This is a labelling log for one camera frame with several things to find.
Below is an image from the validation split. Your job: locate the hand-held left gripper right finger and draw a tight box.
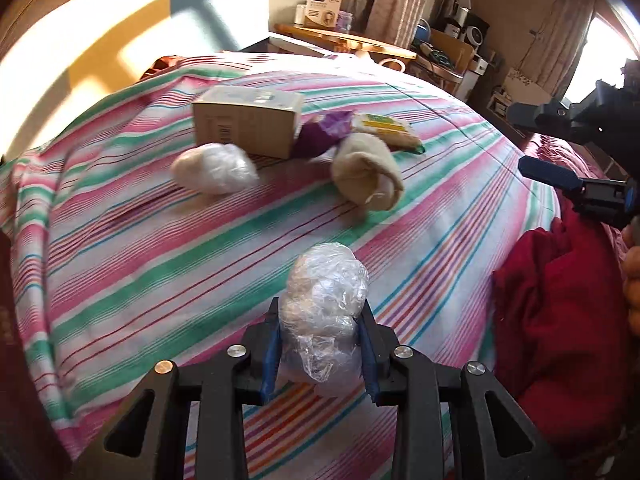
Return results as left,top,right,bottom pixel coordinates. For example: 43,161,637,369
356,301,566,480

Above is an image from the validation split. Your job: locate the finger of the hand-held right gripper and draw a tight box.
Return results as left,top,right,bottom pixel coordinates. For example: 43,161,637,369
507,99,576,138
517,155,637,231

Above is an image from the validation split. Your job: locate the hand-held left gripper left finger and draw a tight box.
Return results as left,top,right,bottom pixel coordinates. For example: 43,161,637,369
70,297,281,480

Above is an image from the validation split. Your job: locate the plastic-wrapped white ball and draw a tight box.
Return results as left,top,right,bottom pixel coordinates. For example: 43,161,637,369
171,142,260,196
277,242,371,398

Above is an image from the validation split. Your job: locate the purple snack packet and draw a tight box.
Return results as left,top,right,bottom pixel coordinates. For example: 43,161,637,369
291,110,353,160

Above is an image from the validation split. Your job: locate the person's right hand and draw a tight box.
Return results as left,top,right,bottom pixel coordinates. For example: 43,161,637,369
621,222,640,333

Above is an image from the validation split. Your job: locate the plain tan curtain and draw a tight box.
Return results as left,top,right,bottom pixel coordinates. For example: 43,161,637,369
520,0,598,106

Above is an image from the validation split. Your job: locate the brown cardboard carton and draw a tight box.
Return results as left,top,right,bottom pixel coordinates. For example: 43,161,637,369
425,27,476,73

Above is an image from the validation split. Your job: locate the black appliance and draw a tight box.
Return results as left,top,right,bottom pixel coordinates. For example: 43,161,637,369
440,0,491,48

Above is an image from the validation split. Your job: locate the red blanket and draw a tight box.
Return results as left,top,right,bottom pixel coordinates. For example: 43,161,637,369
492,132,640,461

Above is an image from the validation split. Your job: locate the yellow green snack packet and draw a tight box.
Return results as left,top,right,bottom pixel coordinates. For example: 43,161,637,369
350,112,426,153

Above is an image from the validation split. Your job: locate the striped beige curtain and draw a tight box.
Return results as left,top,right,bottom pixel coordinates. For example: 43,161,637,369
350,0,441,48

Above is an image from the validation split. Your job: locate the beige cloth bundle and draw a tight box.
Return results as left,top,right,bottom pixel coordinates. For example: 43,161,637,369
332,132,406,211

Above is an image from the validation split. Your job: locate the wooden side shelf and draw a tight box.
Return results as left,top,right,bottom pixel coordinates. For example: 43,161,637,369
274,22,418,61

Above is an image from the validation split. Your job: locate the cardboard box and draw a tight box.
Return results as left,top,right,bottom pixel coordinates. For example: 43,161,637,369
192,85,304,160

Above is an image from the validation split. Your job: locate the white printed carton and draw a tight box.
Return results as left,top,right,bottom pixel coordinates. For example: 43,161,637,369
303,0,346,28

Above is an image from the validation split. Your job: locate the white low table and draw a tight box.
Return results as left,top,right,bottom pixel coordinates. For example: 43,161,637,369
240,31,341,58

